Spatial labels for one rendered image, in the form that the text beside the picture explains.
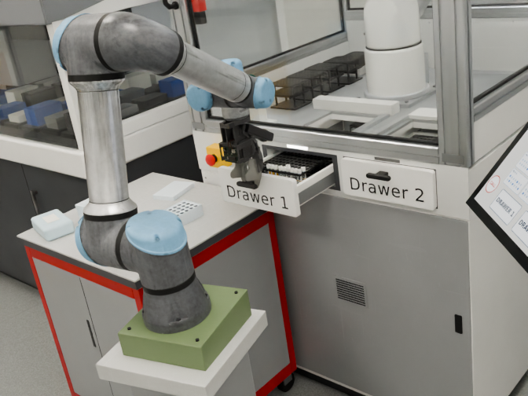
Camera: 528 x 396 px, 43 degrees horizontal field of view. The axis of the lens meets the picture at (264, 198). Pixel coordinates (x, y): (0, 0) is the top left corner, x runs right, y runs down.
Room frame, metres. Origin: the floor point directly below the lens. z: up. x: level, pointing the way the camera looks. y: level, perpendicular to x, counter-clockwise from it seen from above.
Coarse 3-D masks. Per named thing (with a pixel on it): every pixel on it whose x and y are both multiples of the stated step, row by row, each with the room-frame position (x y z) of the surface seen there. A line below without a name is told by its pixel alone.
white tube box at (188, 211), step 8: (184, 200) 2.00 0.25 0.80; (168, 208) 1.95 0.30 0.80; (176, 208) 1.94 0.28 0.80; (184, 208) 1.93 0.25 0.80; (192, 208) 1.91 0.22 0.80; (200, 208) 1.93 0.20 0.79; (184, 216) 1.89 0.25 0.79; (192, 216) 1.91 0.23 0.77; (200, 216) 1.93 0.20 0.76; (184, 224) 1.88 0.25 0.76
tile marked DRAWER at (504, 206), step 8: (504, 192) 1.22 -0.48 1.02; (496, 200) 1.22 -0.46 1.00; (504, 200) 1.20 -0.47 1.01; (512, 200) 1.18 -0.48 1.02; (496, 208) 1.21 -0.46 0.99; (504, 208) 1.18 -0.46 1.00; (512, 208) 1.16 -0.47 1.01; (520, 208) 1.14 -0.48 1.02; (504, 216) 1.16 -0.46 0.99; (512, 216) 1.14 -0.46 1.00
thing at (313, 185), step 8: (280, 152) 2.05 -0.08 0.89; (264, 160) 1.99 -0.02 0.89; (328, 168) 1.83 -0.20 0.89; (312, 176) 1.78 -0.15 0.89; (320, 176) 1.80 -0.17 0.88; (328, 176) 1.82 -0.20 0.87; (304, 184) 1.75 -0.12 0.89; (312, 184) 1.77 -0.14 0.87; (320, 184) 1.79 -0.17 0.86; (328, 184) 1.82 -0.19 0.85; (304, 192) 1.74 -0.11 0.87; (312, 192) 1.76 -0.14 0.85; (320, 192) 1.79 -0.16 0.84; (304, 200) 1.74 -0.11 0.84
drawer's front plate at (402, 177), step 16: (352, 160) 1.77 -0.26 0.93; (368, 160) 1.75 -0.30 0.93; (352, 176) 1.77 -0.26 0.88; (400, 176) 1.66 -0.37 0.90; (416, 176) 1.63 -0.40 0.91; (432, 176) 1.60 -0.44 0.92; (352, 192) 1.78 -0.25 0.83; (368, 192) 1.74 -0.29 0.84; (384, 192) 1.70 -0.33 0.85; (400, 192) 1.67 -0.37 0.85; (416, 192) 1.63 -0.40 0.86; (432, 192) 1.60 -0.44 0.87; (432, 208) 1.60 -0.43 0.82
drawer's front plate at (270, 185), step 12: (228, 168) 1.86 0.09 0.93; (228, 180) 1.86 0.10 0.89; (240, 180) 1.82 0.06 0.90; (264, 180) 1.76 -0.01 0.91; (276, 180) 1.73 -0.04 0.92; (288, 180) 1.70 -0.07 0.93; (240, 192) 1.83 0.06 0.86; (252, 192) 1.80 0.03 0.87; (264, 192) 1.76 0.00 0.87; (276, 192) 1.73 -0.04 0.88; (288, 192) 1.70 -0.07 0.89; (240, 204) 1.84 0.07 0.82; (252, 204) 1.80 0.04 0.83; (264, 204) 1.77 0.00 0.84; (276, 204) 1.74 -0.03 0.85; (288, 204) 1.70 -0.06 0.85
